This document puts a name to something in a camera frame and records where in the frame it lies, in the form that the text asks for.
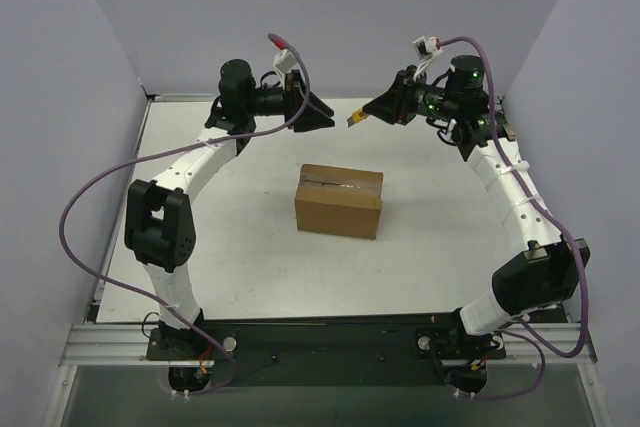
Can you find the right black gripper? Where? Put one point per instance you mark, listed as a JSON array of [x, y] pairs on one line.
[[404, 98]]

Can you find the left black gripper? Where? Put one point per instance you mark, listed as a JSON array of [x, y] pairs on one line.
[[293, 100]]

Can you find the yellow utility knife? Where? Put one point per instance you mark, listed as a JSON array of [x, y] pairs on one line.
[[356, 117]]

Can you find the brown cardboard express box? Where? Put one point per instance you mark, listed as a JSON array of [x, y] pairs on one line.
[[339, 201]]

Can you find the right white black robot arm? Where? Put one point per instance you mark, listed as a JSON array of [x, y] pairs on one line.
[[463, 104]]

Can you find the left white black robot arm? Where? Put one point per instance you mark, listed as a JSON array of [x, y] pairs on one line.
[[159, 224]]

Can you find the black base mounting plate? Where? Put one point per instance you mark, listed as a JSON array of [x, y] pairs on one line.
[[400, 350]]

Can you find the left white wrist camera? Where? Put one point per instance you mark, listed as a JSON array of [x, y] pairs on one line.
[[284, 61]]

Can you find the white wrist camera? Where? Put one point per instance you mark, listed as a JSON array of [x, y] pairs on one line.
[[284, 61], [427, 49]]

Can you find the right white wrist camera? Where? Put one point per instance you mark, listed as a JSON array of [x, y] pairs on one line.
[[427, 49]]

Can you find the left side aluminium rail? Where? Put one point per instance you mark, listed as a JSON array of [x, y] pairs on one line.
[[96, 297]]

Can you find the front aluminium rail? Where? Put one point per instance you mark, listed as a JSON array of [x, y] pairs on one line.
[[125, 345]]

